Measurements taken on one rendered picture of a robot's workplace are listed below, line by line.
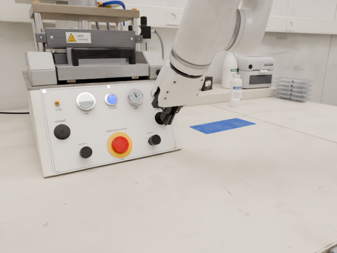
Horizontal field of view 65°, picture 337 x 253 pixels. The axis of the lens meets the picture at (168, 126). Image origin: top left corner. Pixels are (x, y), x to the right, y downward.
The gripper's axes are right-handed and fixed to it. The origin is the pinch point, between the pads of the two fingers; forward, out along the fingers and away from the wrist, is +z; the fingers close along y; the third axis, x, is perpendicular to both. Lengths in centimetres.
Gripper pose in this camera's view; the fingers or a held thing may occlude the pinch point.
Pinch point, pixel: (167, 115)
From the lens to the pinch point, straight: 65.4
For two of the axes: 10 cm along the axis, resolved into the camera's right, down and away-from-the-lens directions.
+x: 4.0, 7.5, -5.3
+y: -8.7, 1.4, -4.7
